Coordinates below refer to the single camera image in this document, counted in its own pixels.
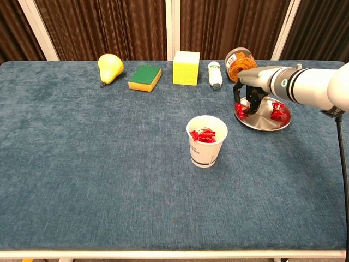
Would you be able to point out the white paper cup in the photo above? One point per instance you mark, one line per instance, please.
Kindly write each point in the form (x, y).
(205, 152)

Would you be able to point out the round metal plate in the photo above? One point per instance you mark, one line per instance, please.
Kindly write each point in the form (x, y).
(261, 121)

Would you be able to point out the brown pleated curtain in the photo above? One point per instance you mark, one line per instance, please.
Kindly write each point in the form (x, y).
(109, 27)
(231, 21)
(321, 27)
(11, 27)

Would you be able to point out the red candy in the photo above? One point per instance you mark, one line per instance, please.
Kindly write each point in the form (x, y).
(208, 136)
(277, 112)
(240, 111)
(195, 135)

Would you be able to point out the clear jar of orange snacks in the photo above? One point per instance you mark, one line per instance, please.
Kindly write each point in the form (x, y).
(240, 62)

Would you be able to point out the yellow pear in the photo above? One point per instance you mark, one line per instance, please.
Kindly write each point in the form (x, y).
(110, 68)

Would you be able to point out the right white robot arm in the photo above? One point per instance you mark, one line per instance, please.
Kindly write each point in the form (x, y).
(308, 84)

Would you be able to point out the blue fabric table mat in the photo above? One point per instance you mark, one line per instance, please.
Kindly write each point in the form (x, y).
(81, 163)

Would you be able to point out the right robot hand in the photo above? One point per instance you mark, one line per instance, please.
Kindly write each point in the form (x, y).
(256, 77)

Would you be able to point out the small white bottle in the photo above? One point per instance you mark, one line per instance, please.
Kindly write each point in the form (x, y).
(215, 76)

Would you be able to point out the yellow and white sponge block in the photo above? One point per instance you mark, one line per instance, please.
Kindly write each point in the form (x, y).
(185, 71)

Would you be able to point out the white partition post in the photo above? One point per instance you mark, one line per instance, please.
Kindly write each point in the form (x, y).
(38, 27)
(172, 27)
(286, 27)

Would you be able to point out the green and yellow sponge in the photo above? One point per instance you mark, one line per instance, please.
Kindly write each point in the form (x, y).
(144, 77)

